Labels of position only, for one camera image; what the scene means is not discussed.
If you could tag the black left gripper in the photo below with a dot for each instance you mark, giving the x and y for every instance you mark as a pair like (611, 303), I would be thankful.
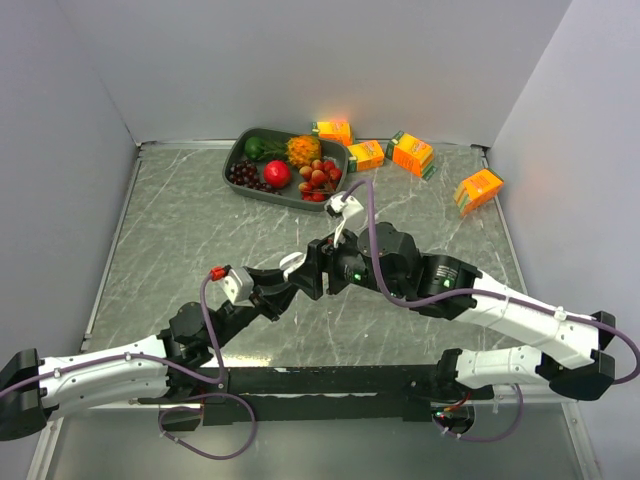
(273, 294)

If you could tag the green pepper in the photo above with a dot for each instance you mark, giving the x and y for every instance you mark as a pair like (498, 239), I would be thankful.
(254, 148)

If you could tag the red pomegranate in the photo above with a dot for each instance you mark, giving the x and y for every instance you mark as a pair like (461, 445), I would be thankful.
(277, 174)

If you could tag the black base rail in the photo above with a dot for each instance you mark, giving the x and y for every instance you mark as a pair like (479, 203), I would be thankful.
(406, 392)

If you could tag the orange striped sponge box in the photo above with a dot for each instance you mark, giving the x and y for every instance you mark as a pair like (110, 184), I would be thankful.
(476, 190)

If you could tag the dark purple grapes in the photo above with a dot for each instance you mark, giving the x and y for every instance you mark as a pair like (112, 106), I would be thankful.
(245, 174)

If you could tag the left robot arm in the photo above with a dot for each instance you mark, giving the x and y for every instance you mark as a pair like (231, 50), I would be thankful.
(169, 365)

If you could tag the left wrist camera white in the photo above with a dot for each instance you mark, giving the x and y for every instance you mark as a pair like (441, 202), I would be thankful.
(236, 283)

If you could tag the dark grey fruit tray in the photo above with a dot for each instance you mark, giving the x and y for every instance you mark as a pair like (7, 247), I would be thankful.
(275, 141)

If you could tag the orange box middle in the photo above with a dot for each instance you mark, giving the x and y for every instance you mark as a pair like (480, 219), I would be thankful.
(365, 156)

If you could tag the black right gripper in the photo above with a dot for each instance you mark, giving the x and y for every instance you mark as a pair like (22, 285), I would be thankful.
(323, 255)

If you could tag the orange sponge box near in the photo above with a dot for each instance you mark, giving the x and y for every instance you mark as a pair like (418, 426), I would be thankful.
(411, 153)

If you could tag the white square charging case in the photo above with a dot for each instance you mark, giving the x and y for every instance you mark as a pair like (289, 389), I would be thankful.
(291, 262)

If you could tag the orange box back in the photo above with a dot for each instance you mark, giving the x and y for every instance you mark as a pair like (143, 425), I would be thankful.
(337, 131)

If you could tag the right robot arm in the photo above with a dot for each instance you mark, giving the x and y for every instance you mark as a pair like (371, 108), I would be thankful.
(564, 353)

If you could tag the orange pineapple toy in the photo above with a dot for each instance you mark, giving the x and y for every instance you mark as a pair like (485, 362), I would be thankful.
(303, 150)

